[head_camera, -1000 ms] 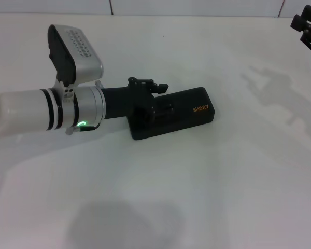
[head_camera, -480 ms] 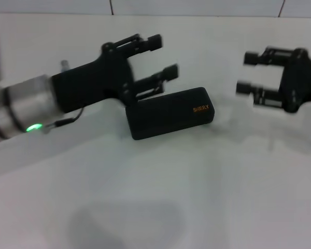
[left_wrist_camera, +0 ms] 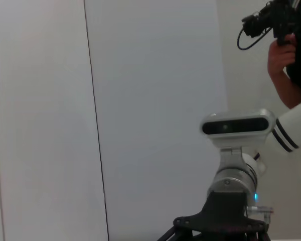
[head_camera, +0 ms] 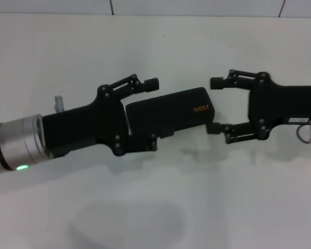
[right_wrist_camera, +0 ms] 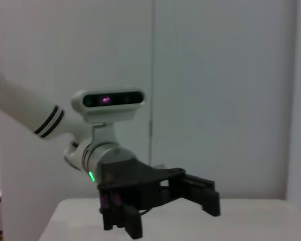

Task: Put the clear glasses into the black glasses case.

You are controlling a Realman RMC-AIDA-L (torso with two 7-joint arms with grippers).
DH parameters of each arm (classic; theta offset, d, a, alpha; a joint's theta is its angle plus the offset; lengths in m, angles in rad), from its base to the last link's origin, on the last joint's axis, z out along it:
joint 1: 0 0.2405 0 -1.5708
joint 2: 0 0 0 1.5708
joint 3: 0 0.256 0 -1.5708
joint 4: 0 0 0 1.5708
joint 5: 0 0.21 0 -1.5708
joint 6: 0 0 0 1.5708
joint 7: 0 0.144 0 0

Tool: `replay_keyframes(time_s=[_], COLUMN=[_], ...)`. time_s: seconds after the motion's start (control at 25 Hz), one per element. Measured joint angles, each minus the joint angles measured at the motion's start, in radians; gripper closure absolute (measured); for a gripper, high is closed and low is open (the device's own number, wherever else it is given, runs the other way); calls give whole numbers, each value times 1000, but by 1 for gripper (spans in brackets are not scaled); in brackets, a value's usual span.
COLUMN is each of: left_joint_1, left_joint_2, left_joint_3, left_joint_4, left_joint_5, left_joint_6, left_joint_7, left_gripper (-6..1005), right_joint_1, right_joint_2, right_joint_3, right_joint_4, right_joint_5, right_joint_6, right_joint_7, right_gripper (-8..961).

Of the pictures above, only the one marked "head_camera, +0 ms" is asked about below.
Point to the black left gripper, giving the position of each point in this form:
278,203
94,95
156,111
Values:
93,124

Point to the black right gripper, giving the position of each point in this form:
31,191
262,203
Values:
280,103

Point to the black glasses case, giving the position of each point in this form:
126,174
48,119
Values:
171,109

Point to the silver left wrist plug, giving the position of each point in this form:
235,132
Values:
59,103

